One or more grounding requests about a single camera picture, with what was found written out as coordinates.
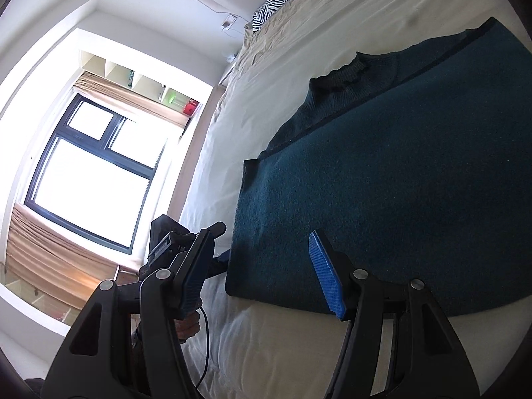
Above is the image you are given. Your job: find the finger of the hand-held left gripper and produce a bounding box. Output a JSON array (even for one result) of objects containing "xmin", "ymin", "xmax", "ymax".
[{"xmin": 207, "ymin": 249, "xmax": 232, "ymax": 277}]

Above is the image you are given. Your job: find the dark framed window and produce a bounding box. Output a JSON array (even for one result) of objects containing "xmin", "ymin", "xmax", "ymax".
[{"xmin": 25, "ymin": 93, "xmax": 175, "ymax": 254}]

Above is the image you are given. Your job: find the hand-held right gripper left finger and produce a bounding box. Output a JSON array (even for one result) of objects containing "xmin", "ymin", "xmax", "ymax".
[{"xmin": 39, "ymin": 222, "xmax": 227, "ymax": 399}]

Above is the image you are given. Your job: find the bed with beige sheet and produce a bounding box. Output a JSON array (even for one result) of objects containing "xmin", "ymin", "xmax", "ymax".
[{"xmin": 179, "ymin": 0, "xmax": 532, "ymax": 399}]

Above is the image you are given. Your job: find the dark green sweater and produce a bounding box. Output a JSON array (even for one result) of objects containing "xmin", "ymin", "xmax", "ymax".
[{"xmin": 224, "ymin": 17, "xmax": 532, "ymax": 319}]

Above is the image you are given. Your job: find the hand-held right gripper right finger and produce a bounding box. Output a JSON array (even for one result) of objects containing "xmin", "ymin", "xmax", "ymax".
[{"xmin": 308, "ymin": 230, "xmax": 485, "ymax": 399}]

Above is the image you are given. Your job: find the person's left hand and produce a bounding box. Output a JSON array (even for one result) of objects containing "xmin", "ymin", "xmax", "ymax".
[{"xmin": 175, "ymin": 311, "xmax": 203, "ymax": 344}]

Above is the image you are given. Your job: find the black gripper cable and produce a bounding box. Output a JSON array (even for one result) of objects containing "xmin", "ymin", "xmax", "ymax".
[{"xmin": 193, "ymin": 305, "xmax": 210, "ymax": 399}]

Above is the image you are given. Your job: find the beige nightstand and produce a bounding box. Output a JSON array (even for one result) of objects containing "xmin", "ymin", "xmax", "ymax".
[{"xmin": 216, "ymin": 56, "xmax": 240, "ymax": 88}]

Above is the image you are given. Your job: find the white shelf unit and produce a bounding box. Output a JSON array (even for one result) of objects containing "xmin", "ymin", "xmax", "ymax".
[
  {"xmin": 0, "ymin": 262, "xmax": 84, "ymax": 326},
  {"xmin": 81, "ymin": 49, "xmax": 202, "ymax": 117}
]

